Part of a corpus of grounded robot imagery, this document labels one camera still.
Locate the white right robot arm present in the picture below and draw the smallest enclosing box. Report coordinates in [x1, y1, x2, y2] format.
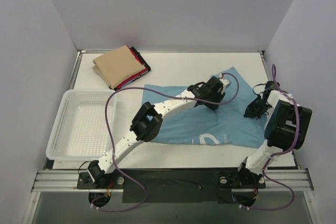
[234, 81, 312, 187]

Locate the beige folded t shirt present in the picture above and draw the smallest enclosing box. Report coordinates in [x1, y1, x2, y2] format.
[92, 46, 147, 90]

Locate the white perforated plastic basket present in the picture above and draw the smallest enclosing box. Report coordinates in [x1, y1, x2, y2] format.
[46, 89, 113, 162]

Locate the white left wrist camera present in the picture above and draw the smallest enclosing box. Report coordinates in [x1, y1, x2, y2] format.
[216, 73, 231, 90]

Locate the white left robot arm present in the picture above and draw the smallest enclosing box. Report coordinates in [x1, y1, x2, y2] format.
[87, 77, 230, 188]

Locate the light blue t shirt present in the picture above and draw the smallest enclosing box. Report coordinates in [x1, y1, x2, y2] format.
[153, 67, 267, 148]

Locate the aluminium front rail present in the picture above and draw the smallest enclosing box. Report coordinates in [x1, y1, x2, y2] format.
[31, 170, 90, 193]

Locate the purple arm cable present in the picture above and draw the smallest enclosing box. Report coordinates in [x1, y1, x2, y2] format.
[90, 72, 239, 212]
[236, 63, 301, 211]

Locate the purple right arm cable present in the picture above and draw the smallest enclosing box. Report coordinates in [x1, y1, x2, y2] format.
[236, 63, 301, 211]

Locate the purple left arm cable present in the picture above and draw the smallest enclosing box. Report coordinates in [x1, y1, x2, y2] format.
[90, 72, 239, 212]

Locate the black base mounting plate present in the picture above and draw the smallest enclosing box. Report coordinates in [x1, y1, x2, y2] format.
[77, 168, 266, 206]

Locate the red folded t shirt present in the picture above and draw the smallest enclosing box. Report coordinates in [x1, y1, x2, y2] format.
[117, 47, 148, 88]

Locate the black folded t shirt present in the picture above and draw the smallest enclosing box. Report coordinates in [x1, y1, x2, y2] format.
[113, 46, 152, 92]

